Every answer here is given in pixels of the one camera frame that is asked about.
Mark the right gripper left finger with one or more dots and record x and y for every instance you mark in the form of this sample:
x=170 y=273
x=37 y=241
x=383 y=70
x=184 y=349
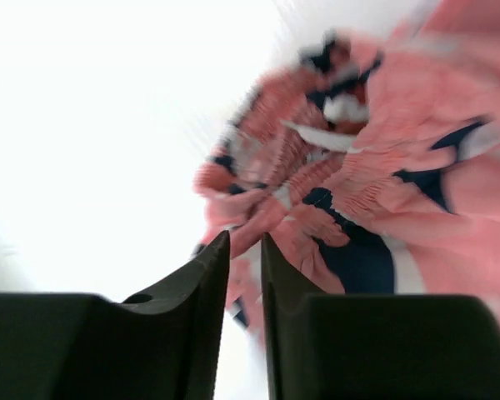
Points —
x=160 y=343

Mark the pink shark print shorts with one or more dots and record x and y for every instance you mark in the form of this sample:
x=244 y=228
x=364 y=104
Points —
x=373 y=164

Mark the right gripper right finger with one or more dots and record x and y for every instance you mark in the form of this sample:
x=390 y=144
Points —
x=323 y=346

